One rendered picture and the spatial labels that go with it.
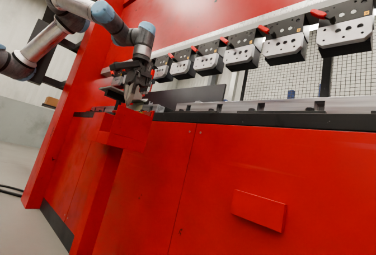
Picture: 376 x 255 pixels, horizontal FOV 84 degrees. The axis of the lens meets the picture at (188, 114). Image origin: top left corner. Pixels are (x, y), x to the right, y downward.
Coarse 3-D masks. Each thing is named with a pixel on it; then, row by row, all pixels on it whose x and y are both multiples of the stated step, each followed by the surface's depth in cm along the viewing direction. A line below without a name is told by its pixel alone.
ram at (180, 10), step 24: (144, 0) 197; (168, 0) 164; (192, 0) 140; (216, 0) 122; (240, 0) 108; (264, 0) 97; (288, 0) 88; (336, 0) 75; (168, 24) 151; (192, 24) 131; (216, 24) 115; (264, 24) 93; (312, 24) 86; (120, 48) 199
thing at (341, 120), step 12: (156, 120) 106; (168, 120) 99; (180, 120) 93; (192, 120) 88; (204, 120) 84; (216, 120) 80; (228, 120) 76; (240, 120) 73; (252, 120) 69; (264, 120) 67; (276, 120) 64; (288, 120) 62; (300, 120) 59; (312, 120) 57; (324, 120) 55; (336, 120) 54; (348, 120) 52; (360, 120) 50; (372, 120) 49
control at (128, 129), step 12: (120, 108) 76; (96, 120) 85; (108, 120) 83; (120, 120) 76; (132, 120) 80; (144, 120) 84; (96, 132) 82; (108, 132) 75; (120, 132) 76; (132, 132) 80; (144, 132) 84; (108, 144) 73; (120, 144) 77; (132, 144) 80; (144, 144) 84
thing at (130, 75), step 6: (138, 54) 85; (144, 60) 87; (144, 66) 88; (150, 66) 89; (132, 72) 84; (138, 72) 83; (144, 72) 85; (150, 72) 89; (126, 78) 86; (132, 78) 83; (138, 78) 83; (144, 78) 87; (138, 84) 88; (144, 84) 87; (150, 84) 87
